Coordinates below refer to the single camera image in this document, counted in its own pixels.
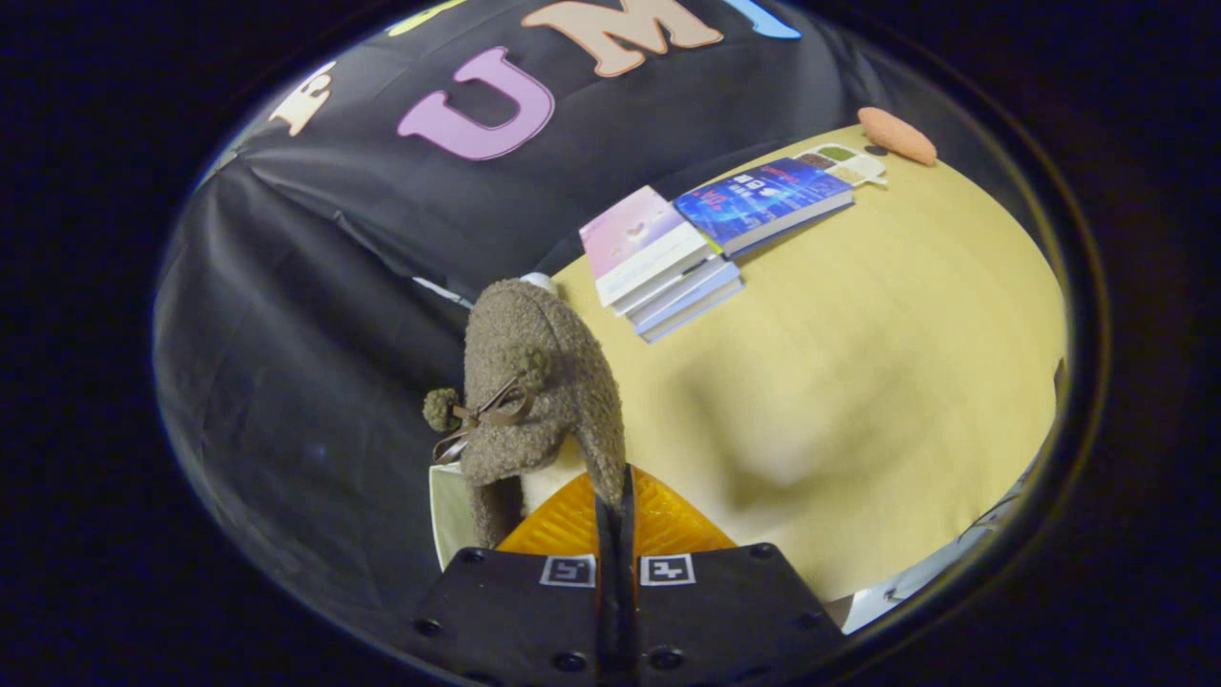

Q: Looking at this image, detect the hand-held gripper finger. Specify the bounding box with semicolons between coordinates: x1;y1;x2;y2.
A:
620;465;845;687
401;465;621;687

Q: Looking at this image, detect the pale blue book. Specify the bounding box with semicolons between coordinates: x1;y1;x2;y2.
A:
625;256;743;344

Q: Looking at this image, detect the brown fuzzy shoe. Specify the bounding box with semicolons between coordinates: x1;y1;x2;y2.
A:
423;279;628;550

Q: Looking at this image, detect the orange plush ball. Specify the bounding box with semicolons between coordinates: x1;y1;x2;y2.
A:
857;107;939;167

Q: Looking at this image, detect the dark blue cover book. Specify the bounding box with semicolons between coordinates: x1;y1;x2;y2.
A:
673;157;855;259

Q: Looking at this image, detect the black backdrop cloth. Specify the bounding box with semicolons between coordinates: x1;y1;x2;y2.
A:
153;0;1031;631

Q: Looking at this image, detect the white fabric storage box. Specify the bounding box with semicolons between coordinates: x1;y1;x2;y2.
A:
429;463;478;571

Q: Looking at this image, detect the pink cover book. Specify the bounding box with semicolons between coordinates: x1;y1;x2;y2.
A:
579;185;712;308

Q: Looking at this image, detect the white compartment tray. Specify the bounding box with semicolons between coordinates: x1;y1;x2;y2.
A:
797;143;888;187

